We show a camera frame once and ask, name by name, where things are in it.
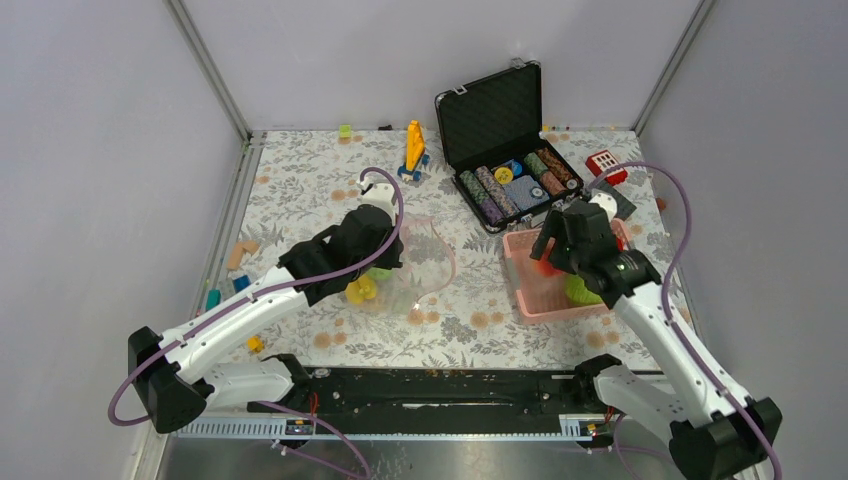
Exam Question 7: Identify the teal block at edge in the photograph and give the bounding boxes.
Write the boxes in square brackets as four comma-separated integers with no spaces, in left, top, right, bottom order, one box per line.
[204,289,222,311]

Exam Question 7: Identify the clear pink zip bag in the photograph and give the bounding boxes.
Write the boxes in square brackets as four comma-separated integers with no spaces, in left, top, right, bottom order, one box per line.
[345,215,457,315]

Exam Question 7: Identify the red window block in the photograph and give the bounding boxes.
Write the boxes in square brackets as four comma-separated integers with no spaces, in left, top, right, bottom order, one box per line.
[585,150,628,186]

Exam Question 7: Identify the black poker chip case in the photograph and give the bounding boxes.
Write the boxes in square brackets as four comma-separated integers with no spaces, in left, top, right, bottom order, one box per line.
[434,59,584,234]

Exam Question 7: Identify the yellow toy bananas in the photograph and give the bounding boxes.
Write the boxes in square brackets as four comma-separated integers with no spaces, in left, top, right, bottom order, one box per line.
[344,274,378,305]

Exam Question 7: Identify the yellow small block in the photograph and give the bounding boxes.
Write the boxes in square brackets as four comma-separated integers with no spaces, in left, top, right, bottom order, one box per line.
[246,336,265,354]

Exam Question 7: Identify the green toy custard apple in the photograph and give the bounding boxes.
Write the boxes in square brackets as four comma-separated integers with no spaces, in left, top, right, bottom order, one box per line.
[367,267,393,282]

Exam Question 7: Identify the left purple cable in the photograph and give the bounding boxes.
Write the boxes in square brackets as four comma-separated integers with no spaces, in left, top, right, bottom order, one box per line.
[107,166,405,480]

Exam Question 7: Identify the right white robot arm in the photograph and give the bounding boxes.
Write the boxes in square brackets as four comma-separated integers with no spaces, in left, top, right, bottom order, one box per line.
[530,200,782,479]

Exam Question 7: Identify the green toy cabbage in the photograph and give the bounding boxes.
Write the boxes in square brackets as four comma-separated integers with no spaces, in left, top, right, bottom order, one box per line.
[564,275,603,306]

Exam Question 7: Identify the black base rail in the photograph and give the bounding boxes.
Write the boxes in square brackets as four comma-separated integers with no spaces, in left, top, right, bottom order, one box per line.
[278,354,618,436]

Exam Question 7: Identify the blue building block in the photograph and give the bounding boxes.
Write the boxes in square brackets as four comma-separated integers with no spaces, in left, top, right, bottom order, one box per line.
[231,275,251,293]

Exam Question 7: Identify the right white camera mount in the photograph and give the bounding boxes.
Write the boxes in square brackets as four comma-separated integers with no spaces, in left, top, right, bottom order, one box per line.
[589,190,618,222]

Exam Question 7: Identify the yellow toy crane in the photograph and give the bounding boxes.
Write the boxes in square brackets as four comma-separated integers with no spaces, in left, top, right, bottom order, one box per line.
[397,120,429,182]

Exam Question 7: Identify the grey building baseplate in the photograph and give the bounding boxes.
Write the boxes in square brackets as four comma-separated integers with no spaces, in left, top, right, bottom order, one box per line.
[595,181,637,221]

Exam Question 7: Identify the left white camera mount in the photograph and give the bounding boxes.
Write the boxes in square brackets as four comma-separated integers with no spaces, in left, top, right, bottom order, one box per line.
[358,179,396,214]

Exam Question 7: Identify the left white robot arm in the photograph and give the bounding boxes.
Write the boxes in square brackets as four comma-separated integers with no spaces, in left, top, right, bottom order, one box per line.
[118,204,403,434]

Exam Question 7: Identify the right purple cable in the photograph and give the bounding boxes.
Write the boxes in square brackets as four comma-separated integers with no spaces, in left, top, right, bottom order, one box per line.
[586,160,786,480]

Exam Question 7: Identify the pink plastic basket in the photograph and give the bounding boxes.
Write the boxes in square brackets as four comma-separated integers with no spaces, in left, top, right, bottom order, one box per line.
[503,228,610,325]

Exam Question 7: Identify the toy peach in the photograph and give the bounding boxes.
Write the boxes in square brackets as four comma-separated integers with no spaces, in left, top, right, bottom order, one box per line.
[535,259,562,278]

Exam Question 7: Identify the purple cable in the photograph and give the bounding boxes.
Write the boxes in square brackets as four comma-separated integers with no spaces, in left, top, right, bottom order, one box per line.
[107,166,405,480]
[586,160,786,480]

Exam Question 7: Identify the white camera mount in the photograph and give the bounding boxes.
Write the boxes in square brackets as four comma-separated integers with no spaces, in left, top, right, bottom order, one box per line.
[358,179,396,214]
[589,190,618,222]

